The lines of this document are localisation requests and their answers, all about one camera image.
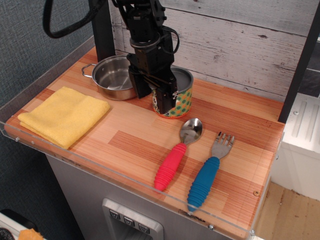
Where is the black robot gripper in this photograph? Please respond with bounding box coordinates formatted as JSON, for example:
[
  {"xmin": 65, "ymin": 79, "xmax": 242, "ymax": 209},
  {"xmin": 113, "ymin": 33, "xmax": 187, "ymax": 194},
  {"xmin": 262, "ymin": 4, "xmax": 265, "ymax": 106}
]
[{"xmin": 126, "ymin": 32, "xmax": 179, "ymax": 114}]

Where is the peas and carrots toy can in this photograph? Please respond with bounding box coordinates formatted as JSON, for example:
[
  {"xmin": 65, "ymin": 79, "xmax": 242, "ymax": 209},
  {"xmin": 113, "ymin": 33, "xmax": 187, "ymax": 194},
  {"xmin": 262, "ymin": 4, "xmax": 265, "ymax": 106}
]
[{"xmin": 151, "ymin": 66, "xmax": 194, "ymax": 119}]

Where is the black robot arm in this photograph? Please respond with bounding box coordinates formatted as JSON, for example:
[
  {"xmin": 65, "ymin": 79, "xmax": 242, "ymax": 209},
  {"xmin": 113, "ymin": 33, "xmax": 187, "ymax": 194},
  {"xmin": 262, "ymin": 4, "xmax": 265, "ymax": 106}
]
[{"xmin": 113, "ymin": 0, "xmax": 179, "ymax": 114}]

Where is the stainless steel toy pot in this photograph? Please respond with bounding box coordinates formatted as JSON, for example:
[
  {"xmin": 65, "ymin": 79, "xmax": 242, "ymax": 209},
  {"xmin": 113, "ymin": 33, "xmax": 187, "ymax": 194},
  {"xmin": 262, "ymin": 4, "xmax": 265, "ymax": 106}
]
[{"xmin": 81, "ymin": 55, "xmax": 137, "ymax": 101}]

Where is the folded yellow cloth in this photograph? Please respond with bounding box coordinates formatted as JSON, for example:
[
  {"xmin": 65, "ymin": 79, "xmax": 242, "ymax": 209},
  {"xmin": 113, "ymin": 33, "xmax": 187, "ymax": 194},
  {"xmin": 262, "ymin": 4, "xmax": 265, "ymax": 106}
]
[{"xmin": 18, "ymin": 86, "xmax": 111, "ymax": 150}]

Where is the grey toy fridge cabinet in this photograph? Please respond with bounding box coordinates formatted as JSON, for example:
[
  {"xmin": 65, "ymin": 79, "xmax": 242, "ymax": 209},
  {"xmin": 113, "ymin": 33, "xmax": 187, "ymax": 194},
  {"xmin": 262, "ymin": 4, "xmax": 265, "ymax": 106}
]
[{"xmin": 46, "ymin": 153, "xmax": 226, "ymax": 240}]

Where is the silver dispenser button panel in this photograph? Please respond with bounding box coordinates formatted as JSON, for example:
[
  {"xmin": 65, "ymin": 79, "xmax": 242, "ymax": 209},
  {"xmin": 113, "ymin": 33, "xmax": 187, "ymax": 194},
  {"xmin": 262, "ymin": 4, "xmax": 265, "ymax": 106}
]
[{"xmin": 102, "ymin": 198, "xmax": 164, "ymax": 240}]

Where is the clear acrylic table guard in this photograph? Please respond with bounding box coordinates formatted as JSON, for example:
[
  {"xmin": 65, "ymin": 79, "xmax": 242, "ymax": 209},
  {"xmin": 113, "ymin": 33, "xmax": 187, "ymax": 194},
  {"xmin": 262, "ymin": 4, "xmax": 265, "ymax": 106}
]
[{"xmin": 0, "ymin": 38, "xmax": 284, "ymax": 240}]

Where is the white toy sink unit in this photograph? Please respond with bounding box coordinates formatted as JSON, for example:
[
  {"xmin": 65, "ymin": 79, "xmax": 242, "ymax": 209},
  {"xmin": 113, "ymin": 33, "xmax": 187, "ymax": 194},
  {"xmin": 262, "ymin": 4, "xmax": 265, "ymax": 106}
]
[{"xmin": 270, "ymin": 93, "xmax": 320, "ymax": 200}]

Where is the orange object bottom corner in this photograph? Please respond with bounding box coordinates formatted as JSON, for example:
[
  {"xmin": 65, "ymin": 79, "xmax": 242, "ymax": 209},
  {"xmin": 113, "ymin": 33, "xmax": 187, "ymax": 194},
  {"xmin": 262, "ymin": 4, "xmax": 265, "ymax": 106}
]
[{"xmin": 18, "ymin": 228, "xmax": 44, "ymax": 240}]

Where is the black white object bottom left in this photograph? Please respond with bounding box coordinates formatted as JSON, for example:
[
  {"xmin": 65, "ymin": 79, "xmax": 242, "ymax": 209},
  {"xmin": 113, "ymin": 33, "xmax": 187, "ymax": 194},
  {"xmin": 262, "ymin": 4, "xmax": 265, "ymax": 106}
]
[{"xmin": 0, "ymin": 209, "xmax": 38, "ymax": 240}]

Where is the red handled metal spoon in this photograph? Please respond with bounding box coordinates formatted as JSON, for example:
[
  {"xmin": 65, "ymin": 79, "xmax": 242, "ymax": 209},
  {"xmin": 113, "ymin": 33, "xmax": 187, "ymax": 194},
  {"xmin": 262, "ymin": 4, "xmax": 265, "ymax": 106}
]
[{"xmin": 154, "ymin": 118, "xmax": 203, "ymax": 191}]

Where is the blue handled metal fork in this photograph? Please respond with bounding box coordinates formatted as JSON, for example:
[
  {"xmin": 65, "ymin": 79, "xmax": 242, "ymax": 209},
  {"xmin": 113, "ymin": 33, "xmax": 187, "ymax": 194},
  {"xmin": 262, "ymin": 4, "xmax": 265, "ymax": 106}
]
[{"xmin": 187, "ymin": 132, "xmax": 235, "ymax": 214}]

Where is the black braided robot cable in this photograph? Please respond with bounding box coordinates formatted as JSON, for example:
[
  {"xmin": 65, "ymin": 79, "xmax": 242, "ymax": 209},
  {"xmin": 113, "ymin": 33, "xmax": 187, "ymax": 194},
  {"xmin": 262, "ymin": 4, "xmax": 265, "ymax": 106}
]
[{"xmin": 42, "ymin": 0, "xmax": 107, "ymax": 39}]

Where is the black vertical post right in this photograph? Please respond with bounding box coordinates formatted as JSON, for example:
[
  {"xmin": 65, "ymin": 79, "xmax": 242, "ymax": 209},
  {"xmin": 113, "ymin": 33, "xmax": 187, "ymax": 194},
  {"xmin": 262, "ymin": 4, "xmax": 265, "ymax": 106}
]
[{"xmin": 278, "ymin": 3, "xmax": 320, "ymax": 124}]

